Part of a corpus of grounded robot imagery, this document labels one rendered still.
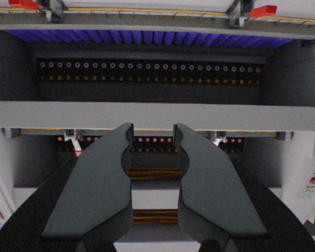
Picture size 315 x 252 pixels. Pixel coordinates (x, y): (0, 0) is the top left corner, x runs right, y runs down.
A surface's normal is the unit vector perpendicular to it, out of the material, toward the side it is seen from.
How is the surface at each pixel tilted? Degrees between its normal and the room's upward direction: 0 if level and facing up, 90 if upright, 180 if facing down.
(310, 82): 90
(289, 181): 90
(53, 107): 110
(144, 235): 160
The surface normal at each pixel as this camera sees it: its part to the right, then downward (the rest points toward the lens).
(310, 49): -1.00, -0.01
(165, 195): 0.04, 0.11
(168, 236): 0.02, -0.99
